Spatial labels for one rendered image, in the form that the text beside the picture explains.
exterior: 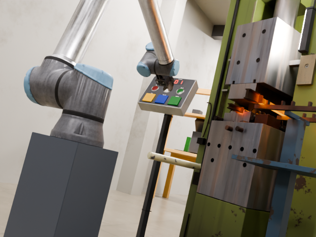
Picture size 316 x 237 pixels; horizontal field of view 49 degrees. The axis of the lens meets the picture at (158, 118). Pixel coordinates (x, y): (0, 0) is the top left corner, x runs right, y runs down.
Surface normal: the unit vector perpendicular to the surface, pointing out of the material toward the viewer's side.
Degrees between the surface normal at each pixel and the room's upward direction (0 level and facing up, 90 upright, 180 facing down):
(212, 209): 90
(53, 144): 90
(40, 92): 123
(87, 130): 70
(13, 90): 90
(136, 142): 90
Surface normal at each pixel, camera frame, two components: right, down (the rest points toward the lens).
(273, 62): 0.58, 0.04
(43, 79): -0.37, -0.36
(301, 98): -0.78, -0.25
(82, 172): 0.85, 0.14
